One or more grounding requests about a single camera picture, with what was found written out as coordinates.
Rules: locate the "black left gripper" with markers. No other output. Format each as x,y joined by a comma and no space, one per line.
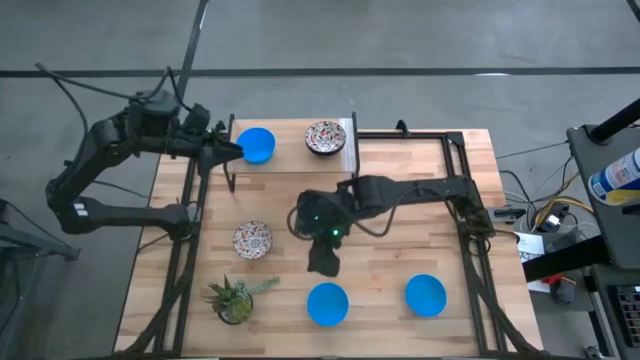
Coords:
209,147

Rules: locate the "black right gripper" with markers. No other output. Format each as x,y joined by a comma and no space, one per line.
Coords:
327,245

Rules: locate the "blue mini bowl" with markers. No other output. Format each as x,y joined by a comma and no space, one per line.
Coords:
257,145
425,295
327,304

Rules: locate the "patterned mini bowl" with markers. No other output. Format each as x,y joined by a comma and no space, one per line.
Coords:
252,240
325,137

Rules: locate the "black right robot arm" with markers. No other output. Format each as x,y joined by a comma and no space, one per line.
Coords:
425,190

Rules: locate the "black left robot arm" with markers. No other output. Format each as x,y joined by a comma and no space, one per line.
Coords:
115,215

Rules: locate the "wooden shelf riser black legs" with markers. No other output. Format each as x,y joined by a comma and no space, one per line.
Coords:
290,150

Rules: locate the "potted green succulent plant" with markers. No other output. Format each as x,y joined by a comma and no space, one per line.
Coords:
235,302

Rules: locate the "black power strip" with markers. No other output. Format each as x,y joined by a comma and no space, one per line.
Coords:
505,214

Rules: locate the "white paper sheet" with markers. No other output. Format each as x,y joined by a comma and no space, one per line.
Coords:
531,247

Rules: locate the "grey metal stand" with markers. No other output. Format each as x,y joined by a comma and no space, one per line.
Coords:
35,242

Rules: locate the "small red item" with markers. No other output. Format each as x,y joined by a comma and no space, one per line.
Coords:
551,280

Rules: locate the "black flat bar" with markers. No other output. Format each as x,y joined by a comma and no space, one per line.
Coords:
565,260

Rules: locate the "small grey item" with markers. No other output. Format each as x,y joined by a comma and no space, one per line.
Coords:
564,291

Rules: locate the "grey cart top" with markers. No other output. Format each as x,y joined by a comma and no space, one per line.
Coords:
600,225

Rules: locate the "white blue spray bottle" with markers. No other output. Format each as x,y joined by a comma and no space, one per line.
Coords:
617,177

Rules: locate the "keypad with lit buttons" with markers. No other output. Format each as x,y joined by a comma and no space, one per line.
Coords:
631,307

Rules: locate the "black pole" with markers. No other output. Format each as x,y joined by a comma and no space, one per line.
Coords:
615,122

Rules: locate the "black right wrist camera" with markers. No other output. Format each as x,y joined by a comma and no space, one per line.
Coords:
324,265

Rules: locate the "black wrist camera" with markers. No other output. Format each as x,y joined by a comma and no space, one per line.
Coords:
196,118
324,265

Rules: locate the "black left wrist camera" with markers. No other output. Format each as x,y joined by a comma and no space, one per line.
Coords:
196,118

